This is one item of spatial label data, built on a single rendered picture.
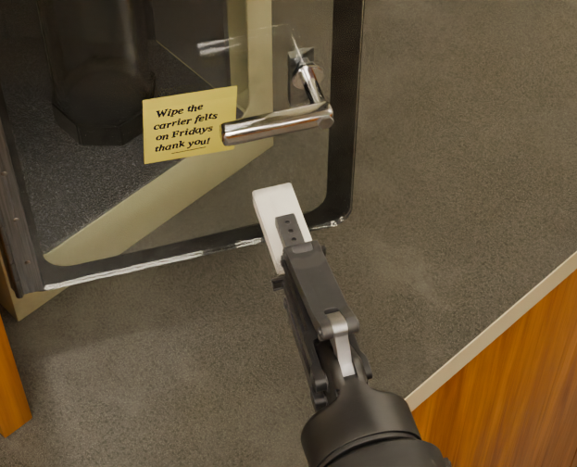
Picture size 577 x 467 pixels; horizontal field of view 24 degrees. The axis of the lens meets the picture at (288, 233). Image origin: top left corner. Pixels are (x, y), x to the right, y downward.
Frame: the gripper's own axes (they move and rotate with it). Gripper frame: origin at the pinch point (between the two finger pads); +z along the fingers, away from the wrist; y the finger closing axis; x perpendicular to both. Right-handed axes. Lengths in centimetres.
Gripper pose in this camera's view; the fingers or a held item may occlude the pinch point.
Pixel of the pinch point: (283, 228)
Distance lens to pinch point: 98.7
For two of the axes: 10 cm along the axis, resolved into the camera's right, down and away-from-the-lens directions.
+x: -9.6, 2.2, -1.6
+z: -2.8, -7.7, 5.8
